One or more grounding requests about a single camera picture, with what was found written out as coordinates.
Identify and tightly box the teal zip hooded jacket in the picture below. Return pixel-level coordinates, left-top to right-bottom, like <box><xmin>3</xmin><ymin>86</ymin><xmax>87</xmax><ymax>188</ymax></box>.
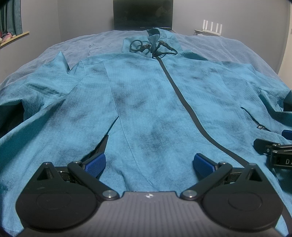
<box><xmin>1</xmin><ymin>29</ymin><xmax>291</xmax><ymax>236</ymax></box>

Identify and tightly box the blue fleece bed blanket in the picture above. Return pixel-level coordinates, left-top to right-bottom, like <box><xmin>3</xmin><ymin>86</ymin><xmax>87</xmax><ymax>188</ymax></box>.
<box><xmin>1</xmin><ymin>30</ymin><xmax>280</xmax><ymax>88</ymax></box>

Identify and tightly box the white wifi router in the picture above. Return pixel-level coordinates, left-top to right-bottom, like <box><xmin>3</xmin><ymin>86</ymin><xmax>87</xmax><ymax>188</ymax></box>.
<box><xmin>194</xmin><ymin>19</ymin><xmax>223</xmax><ymax>36</ymax></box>

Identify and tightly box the wooden window sill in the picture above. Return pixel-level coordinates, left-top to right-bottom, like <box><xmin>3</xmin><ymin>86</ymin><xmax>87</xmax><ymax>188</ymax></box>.
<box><xmin>1</xmin><ymin>31</ymin><xmax>30</xmax><ymax>47</ymax></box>

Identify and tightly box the pink item on sill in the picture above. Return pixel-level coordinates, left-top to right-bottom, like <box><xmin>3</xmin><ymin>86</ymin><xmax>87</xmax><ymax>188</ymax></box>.
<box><xmin>1</xmin><ymin>32</ymin><xmax>16</xmax><ymax>43</ymax></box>

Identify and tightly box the black flat screen television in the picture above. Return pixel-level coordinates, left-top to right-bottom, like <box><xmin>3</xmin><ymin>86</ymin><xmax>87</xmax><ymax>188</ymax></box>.
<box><xmin>113</xmin><ymin>1</ymin><xmax>173</xmax><ymax>31</ymax></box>

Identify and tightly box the teal window curtain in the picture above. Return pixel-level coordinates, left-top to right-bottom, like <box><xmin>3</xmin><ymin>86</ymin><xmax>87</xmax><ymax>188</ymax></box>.
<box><xmin>1</xmin><ymin>0</ymin><xmax>23</xmax><ymax>36</ymax></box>

